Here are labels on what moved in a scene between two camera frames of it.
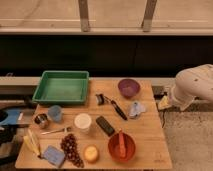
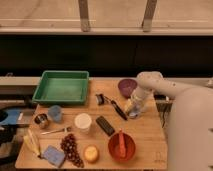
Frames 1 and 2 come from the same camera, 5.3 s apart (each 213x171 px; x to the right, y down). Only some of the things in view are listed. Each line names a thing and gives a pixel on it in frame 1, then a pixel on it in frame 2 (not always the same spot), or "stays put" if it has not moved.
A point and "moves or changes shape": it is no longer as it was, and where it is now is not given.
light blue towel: x=137 y=108 moves or changes shape
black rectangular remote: x=105 y=126 stays put
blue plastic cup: x=55 y=112 stays put
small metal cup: x=42 y=120 stays put
